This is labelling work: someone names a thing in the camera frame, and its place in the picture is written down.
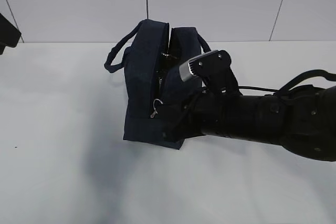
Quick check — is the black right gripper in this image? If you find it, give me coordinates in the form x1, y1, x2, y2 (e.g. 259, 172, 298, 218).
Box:
156, 91, 205, 142

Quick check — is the navy blue lunch bag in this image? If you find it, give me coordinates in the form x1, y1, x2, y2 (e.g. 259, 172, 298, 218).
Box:
104, 19, 210, 150

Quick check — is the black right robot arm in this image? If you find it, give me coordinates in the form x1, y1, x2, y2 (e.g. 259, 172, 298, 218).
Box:
159, 85, 335, 162

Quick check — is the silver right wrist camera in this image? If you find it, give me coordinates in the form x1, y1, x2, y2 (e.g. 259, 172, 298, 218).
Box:
179, 50, 239, 94

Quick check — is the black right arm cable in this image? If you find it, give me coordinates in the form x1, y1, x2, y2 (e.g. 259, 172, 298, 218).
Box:
236, 69, 336, 99

